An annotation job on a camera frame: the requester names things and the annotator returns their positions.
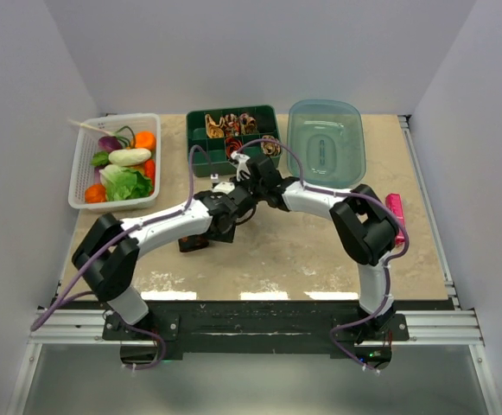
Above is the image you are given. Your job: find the black orange floral tie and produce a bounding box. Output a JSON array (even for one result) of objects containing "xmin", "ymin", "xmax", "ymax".
[{"xmin": 178, "ymin": 234, "xmax": 209, "ymax": 253}]

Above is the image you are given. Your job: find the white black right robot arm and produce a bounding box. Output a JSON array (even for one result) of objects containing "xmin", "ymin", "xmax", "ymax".
[{"xmin": 230, "ymin": 152, "xmax": 398, "ymax": 340}]

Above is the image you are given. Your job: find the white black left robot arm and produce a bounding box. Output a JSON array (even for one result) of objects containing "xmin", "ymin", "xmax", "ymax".
[{"xmin": 72, "ymin": 186, "xmax": 257, "ymax": 339}]

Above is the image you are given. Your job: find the cream brown floral rolled tie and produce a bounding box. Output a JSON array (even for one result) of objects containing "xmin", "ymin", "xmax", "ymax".
[{"xmin": 260, "ymin": 135, "xmax": 282, "ymax": 157}]

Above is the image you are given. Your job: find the orange navy striped rolled tie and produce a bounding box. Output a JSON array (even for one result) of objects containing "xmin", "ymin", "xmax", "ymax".
[{"xmin": 225, "ymin": 137, "xmax": 243, "ymax": 158}]

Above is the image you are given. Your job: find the green divided organizer box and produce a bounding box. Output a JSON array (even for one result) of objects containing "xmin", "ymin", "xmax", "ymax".
[{"xmin": 186, "ymin": 105, "xmax": 283, "ymax": 177}]

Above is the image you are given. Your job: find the multicolour patterned rolled tie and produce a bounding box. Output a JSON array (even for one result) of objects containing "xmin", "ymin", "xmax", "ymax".
[{"xmin": 219, "ymin": 113, "xmax": 240, "ymax": 137}]

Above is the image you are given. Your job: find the beige rolled tie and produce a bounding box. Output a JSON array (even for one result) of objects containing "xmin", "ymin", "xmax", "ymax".
[{"xmin": 205, "ymin": 113, "xmax": 225, "ymax": 139}]

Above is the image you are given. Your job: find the clear blue plastic tub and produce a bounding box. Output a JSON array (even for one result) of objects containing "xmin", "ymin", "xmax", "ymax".
[{"xmin": 287, "ymin": 99, "xmax": 366, "ymax": 188}]

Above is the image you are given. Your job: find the orange toy fruit upper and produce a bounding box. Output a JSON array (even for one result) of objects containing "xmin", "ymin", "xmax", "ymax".
[{"xmin": 133, "ymin": 131, "xmax": 156, "ymax": 151}]

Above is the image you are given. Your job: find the orange toy fruit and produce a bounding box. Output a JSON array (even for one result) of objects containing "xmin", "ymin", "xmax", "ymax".
[
  {"xmin": 133, "ymin": 131, "xmax": 156, "ymax": 151},
  {"xmin": 84, "ymin": 183, "xmax": 106, "ymax": 203}
]

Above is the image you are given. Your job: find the white toy radish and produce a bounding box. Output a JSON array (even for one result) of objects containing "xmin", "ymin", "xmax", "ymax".
[{"xmin": 108, "ymin": 148, "xmax": 152, "ymax": 167}]

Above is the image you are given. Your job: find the green toy lettuce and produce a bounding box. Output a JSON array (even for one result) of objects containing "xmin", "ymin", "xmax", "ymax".
[{"xmin": 99, "ymin": 164, "xmax": 153, "ymax": 201}]

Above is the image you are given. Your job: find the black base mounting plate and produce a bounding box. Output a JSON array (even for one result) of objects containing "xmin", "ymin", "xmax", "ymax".
[{"xmin": 103, "ymin": 300, "xmax": 410, "ymax": 362}]

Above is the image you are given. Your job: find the pink rectangular box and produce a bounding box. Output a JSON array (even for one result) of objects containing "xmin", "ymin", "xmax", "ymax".
[{"xmin": 385, "ymin": 193, "xmax": 406, "ymax": 246}]

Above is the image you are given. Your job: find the orange toy fruit lower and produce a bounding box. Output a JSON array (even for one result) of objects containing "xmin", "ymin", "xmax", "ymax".
[{"xmin": 84, "ymin": 183, "xmax": 106, "ymax": 203}]

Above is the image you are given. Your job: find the purple toy turnip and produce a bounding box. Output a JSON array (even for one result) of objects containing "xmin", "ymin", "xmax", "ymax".
[{"xmin": 98, "ymin": 136, "xmax": 122, "ymax": 153}]

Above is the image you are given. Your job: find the white plastic basket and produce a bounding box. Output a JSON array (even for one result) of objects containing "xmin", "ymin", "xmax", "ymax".
[{"xmin": 68, "ymin": 113, "xmax": 162, "ymax": 212}]

